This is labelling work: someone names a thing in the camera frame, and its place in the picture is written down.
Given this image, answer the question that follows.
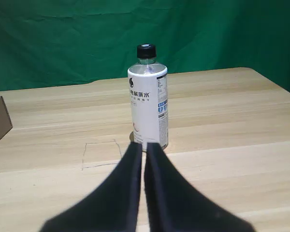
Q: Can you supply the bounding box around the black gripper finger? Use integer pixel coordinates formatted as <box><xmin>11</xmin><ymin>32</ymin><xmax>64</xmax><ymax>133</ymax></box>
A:
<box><xmin>40</xmin><ymin>142</ymin><xmax>143</xmax><ymax>232</ymax></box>
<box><xmin>144</xmin><ymin>142</ymin><xmax>256</xmax><ymax>232</ymax></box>

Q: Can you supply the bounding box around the white standing bottle black cap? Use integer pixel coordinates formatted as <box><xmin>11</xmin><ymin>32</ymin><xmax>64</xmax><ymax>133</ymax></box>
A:
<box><xmin>127</xmin><ymin>43</ymin><xmax>169</xmax><ymax>150</ymax></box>

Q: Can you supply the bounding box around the green backdrop cloth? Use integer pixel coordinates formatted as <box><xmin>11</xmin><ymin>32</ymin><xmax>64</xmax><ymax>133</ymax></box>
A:
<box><xmin>0</xmin><ymin>0</ymin><xmax>290</xmax><ymax>99</ymax></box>

